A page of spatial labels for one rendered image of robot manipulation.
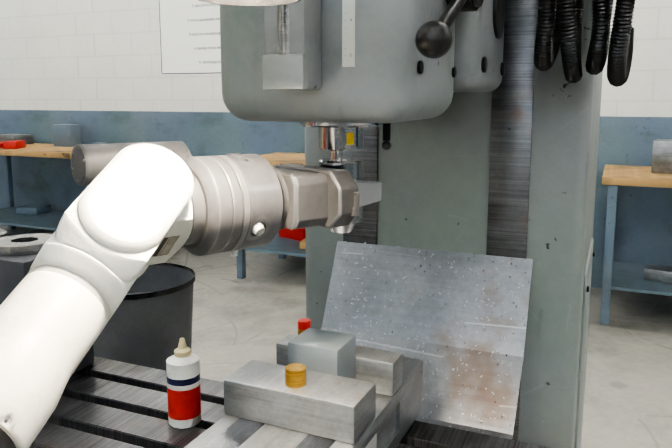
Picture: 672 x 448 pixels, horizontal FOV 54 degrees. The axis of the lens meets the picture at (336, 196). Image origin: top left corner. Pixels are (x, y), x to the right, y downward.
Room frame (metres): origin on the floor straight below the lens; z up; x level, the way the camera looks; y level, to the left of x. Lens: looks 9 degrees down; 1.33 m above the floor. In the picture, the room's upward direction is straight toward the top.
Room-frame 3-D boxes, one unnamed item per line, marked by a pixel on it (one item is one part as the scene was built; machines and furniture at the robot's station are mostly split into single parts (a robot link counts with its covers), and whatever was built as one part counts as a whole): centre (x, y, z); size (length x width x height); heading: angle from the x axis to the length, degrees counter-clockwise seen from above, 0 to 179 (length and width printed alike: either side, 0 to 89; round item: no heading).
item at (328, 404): (0.64, 0.04, 1.02); 0.15 x 0.06 x 0.04; 66
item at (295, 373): (0.64, 0.04, 1.05); 0.02 x 0.02 x 0.02
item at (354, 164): (0.69, -0.01, 1.26); 0.05 x 0.05 x 0.01
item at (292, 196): (0.63, 0.06, 1.23); 0.13 x 0.12 x 0.10; 42
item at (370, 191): (0.66, -0.03, 1.24); 0.06 x 0.02 x 0.03; 132
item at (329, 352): (0.70, 0.02, 1.04); 0.06 x 0.05 x 0.06; 66
